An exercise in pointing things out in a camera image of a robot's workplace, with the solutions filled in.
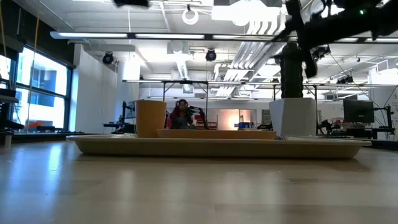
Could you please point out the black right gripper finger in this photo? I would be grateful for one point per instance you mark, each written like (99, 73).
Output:
(287, 34)

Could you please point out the orange plastic plate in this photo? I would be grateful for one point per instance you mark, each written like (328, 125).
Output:
(217, 134)

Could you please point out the orange plastic cup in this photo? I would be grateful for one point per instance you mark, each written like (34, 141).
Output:
(150, 118)

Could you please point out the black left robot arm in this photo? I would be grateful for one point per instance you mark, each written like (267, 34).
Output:
(130, 2)

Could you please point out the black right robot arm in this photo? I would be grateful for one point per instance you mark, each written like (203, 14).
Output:
(387, 18)

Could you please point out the black background robot arm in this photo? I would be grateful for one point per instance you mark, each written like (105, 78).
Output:
(197, 110)

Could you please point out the beige plastic serving tray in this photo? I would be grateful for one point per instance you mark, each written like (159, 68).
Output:
(217, 149)

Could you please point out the dark green cactus plant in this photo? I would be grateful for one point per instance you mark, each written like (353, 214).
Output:
(291, 74)

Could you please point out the black round ceiling speaker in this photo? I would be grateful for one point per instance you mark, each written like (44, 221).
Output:
(211, 55)
(108, 58)

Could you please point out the white square planter pot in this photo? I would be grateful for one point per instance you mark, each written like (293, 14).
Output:
(292, 118)

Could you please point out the large black computer monitor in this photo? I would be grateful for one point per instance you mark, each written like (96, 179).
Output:
(358, 111)

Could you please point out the blue storage box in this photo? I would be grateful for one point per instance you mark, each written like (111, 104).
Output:
(245, 125)

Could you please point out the red storage box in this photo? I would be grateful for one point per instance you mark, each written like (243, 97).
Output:
(211, 125)

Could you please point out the person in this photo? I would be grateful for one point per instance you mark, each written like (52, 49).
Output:
(179, 119)

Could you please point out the small black computer monitor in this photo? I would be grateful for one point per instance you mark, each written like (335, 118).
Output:
(130, 109)

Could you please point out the dark background desk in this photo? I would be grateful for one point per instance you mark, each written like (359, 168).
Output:
(119, 126)

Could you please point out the long ceiling light bar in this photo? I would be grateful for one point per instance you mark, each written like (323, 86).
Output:
(93, 35)

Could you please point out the large black-framed window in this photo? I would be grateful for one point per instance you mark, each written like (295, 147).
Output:
(46, 81)

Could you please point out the black shelf rack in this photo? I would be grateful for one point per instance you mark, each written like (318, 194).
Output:
(7, 99)

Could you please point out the silver ceiling air duct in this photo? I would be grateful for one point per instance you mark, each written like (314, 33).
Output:
(182, 65)

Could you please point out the long black table frame rail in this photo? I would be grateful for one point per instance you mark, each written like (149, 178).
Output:
(37, 138)

